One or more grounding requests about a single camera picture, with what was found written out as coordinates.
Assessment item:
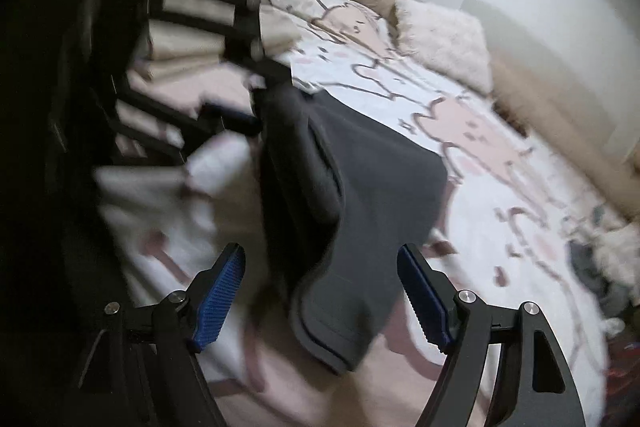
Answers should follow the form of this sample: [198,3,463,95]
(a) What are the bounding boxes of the beige long bolster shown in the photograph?
[352,0,639,219]

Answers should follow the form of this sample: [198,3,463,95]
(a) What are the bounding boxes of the white fluffy pillow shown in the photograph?
[395,0,494,96]

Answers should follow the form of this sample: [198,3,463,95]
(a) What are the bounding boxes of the pile of light clothes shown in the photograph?
[567,204,639,338]

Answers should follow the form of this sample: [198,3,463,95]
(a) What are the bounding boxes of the dark grey tank top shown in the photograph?
[254,84,448,374]

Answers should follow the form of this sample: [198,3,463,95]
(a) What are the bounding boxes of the folded beige cloth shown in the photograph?
[131,0,302,82]

